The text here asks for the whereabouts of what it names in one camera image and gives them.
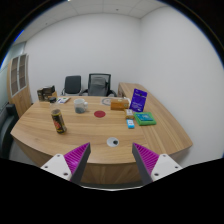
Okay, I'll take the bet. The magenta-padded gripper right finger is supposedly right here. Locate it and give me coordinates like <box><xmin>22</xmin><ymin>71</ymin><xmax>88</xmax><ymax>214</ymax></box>
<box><xmin>132</xmin><ymin>142</ymin><xmax>183</xmax><ymax>186</ymax></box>

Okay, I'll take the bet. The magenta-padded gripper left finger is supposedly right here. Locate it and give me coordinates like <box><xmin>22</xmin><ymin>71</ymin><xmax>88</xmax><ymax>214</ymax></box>
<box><xmin>40</xmin><ymin>142</ymin><xmax>92</xmax><ymax>185</ymax></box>

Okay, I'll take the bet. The clear black-capped drink bottle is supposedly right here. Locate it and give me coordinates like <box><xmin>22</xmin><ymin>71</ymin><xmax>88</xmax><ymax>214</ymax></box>
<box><xmin>49</xmin><ymin>97</ymin><xmax>68</xmax><ymax>135</ymax></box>

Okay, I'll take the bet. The small light blue box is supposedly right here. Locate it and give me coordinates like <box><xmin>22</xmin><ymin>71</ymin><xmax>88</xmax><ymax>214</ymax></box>
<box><xmin>126</xmin><ymin>118</ymin><xmax>136</xmax><ymax>130</ymax></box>

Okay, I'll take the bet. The green flat box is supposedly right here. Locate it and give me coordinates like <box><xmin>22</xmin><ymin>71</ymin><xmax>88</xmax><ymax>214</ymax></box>
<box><xmin>134</xmin><ymin>111</ymin><xmax>157</xmax><ymax>127</ymax></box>

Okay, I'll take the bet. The small tan box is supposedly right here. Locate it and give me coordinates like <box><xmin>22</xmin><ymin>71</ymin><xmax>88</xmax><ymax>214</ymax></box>
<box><xmin>124</xmin><ymin>108</ymin><xmax>135</xmax><ymax>120</ymax></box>

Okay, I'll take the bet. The flat round red coaster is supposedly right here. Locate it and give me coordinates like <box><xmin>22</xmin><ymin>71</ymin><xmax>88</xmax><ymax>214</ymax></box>
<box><xmin>93</xmin><ymin>110</ymin><xmax>107</xmax><ymax>119</ymax></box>

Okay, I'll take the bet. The grey and white mug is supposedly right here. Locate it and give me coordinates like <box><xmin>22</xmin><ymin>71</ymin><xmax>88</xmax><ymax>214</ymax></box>
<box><xmin>73</xmin><ymin>97</ymin><xmax>89</xmax><ymax>115</ymax></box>

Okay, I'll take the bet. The purple hanging package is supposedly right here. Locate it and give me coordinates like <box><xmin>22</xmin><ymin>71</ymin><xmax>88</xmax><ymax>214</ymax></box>
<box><xmin>129</xmin><ymin>88</ymin><xmax>148</xmax><ymax>113</ymax></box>

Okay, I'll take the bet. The white green purple leaflet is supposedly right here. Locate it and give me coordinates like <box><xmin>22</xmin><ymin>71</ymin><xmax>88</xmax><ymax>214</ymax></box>
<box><xmin>56</xmin><ymin>96</ymin><xmax>72</xmax><ymax>104</ymax></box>

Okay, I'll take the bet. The orange cardboard box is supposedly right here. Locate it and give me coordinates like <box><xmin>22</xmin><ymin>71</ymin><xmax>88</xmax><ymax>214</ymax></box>
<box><xmin>110</xmin><ymin>98</ymin><xmax>130</xmax><ymax>111</ymax></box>

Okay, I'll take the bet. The white sheet with circle print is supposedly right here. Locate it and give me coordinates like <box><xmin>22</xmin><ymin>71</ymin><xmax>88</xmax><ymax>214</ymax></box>
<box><xmin>101</xmin><ymin>96</ymin><xmax>116</xmax><ymax>107</ymax></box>

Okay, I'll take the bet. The stack of dark boxes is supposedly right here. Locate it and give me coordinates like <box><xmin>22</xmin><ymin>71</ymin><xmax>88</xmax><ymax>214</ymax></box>
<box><xmin>36</xmin><ymin>85</ymin><xmax>58</xmax><ymax>102</ymax></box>

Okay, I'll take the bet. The black padded office chair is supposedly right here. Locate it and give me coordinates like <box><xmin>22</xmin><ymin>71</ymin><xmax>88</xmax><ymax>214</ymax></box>
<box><xmin>61</xmin><ymin>75</ymin><xmax>83</xmax><ymax>97</ymax></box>

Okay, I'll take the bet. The black sofa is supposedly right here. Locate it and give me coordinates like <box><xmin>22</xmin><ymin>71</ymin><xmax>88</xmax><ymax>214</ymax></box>
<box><xmin>0</xmin><ymin>103</ymin><xmax>19</xmax><ymax>159</ymax></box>

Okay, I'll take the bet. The black mesh office chair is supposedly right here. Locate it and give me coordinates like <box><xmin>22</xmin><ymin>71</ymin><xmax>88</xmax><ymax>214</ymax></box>
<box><xmin>79</xmin><ymin>73</ymin><xmax>118</xmax><ymax>98</ymax></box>

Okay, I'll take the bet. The wooden shelf cabinet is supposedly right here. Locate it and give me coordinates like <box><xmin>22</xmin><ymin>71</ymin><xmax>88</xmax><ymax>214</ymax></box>
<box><xmin>6</xmin><ymin>53</ymin><xmax>33</xmax><ymax>118</ymax></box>

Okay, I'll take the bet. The white round cable grommet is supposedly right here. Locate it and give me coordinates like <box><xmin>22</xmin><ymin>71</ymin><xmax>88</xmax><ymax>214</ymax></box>
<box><xmin>106</xmin><ymin>136</ymin><xmax>120</xmax><ymax>148</ymax></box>

